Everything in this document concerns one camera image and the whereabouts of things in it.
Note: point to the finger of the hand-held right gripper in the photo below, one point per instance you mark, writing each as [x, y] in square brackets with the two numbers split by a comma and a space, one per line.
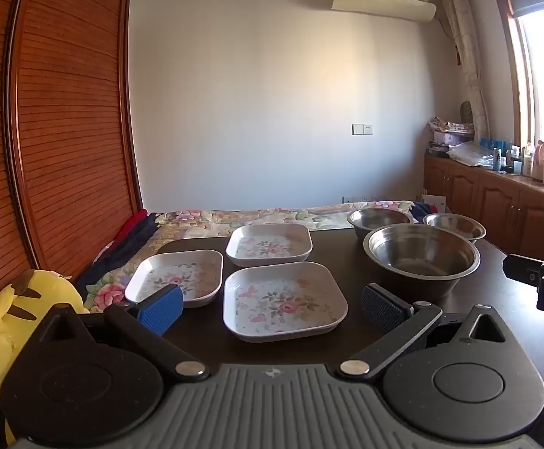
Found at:
[522, 269]

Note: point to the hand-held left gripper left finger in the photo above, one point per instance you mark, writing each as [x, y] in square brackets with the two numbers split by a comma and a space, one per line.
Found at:
[162, 309]

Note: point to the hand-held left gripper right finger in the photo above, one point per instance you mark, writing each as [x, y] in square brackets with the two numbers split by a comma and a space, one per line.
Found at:
[384, 307]

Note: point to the floral square plate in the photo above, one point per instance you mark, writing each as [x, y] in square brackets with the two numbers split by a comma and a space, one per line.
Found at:
[178, 271]
[269, 245]
[281, 304]

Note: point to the large steel bowl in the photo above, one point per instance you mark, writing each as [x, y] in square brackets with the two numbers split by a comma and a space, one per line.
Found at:
[421, 262]

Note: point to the small steel bowl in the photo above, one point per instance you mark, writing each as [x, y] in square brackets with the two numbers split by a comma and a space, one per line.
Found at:
[454, 225]

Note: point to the medium steel bowl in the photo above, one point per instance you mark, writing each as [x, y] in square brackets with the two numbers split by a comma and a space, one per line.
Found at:
[374, 222]

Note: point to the navy garment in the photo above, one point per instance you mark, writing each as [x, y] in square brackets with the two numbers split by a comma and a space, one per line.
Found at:
[122, 255]

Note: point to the wooden cabinet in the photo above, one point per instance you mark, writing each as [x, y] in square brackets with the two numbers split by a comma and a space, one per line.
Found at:
[491, 201]

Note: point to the floral bed sheet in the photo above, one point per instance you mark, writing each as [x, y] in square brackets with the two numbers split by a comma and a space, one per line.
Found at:
[197, 220]

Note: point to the blue and red garment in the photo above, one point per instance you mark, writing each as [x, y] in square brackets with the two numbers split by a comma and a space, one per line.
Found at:
[424, 208]

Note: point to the pink bottle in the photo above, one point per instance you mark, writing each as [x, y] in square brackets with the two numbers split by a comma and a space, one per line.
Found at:
[541, 161]

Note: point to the white paper bag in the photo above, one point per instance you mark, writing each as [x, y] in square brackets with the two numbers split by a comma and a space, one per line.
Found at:
[435, 201]

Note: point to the row of toiletry bottles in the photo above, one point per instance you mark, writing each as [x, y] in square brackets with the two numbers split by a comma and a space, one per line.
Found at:
[499, 154]

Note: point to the clear plastic bag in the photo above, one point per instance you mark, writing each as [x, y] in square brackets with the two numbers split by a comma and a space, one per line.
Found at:
[468, 154]

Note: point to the dark book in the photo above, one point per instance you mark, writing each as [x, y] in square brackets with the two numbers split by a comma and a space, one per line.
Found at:
[436, 151]

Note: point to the purple box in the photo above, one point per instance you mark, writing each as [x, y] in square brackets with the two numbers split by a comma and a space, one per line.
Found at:
[449, 138]

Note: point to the stack of newspapers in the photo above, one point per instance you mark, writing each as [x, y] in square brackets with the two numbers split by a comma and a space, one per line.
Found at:
[449, 125]

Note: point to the yellow plush toy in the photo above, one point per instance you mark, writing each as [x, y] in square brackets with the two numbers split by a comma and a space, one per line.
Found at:
[0, 332]

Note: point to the green hand fan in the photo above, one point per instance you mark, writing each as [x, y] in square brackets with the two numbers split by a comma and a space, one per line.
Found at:
[466, 112]

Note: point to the patterned cream curtain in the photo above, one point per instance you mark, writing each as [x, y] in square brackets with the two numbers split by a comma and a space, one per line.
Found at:
[468, 56]

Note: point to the white wall switch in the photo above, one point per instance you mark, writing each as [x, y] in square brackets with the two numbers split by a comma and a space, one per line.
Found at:
[362, 129]

